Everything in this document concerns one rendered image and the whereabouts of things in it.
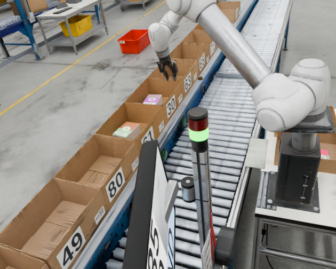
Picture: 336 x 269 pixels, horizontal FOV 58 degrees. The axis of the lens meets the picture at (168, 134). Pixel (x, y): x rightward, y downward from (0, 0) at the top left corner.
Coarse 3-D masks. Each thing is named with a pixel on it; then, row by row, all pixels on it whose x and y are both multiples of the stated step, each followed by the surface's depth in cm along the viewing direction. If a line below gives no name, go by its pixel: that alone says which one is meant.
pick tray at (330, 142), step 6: (282, 132) 203; (288, 132) 202; (324, 138) 195; (330, 138) 193; (276, 144) 187; (324, 144) 196; (330, 144) 195; (276, 150) 196; (330, 150) 191; (276, 156) 182; (330, 156) 186; (276, 162) 185; (324, 162) 173; (330, 162) 171; (318, 168) 177; (324, 168) 175; (330, 168) 174
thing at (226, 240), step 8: (224, 232) 112; (232, 232) 112; (224, 240) 110; (232, 240) 109; (216, 248) 109; (224, 248) 108; (232, 248) 108; (216, 256) 109; (224, 256) 107; (232, 256) 108
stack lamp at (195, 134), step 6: (192, 120) 74; (204, 120) 73; (192, 126) 75; (198, 126) 74; (204, 126) 74; (192, 132) 76; (198, 132) 75; (204, 132) 75; (192, 138) 77; (198, 138) 76; (204, 138) 76
